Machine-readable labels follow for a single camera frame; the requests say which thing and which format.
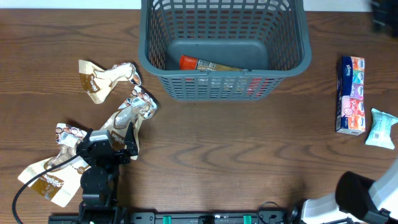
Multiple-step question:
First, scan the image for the tan snack pouch lower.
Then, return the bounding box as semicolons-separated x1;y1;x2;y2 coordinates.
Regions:
18;123;90;207

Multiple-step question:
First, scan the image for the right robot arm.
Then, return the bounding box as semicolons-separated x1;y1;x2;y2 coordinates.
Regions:
287;1;397;224

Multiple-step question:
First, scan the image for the orange cracker sleeve package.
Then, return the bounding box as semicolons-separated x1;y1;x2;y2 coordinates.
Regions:
178;55;265;97

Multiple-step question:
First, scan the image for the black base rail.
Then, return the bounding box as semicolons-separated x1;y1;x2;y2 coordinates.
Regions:
47;210;293;224

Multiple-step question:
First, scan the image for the colourful tissue pack box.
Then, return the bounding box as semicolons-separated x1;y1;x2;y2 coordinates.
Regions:
335;56;366;136

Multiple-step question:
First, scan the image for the tan snack pouch upper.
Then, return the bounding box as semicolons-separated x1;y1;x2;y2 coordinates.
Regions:
78;60;142;104

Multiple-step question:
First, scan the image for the light teal tissue packet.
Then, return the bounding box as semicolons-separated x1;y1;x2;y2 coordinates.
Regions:
365;108;397;150

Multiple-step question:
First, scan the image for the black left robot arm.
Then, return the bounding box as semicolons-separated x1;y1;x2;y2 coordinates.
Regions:
76;123;138;224

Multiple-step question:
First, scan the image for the tan snack pouch middle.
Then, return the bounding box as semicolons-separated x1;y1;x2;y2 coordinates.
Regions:
100;86;157;152

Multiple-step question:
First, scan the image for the tan snack pouch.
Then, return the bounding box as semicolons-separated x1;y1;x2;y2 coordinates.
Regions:
18;123;90;207
100;86;157;152
78;60;142;104

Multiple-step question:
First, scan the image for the grey plastic basket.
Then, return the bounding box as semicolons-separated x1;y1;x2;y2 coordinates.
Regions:
139;0;312;101

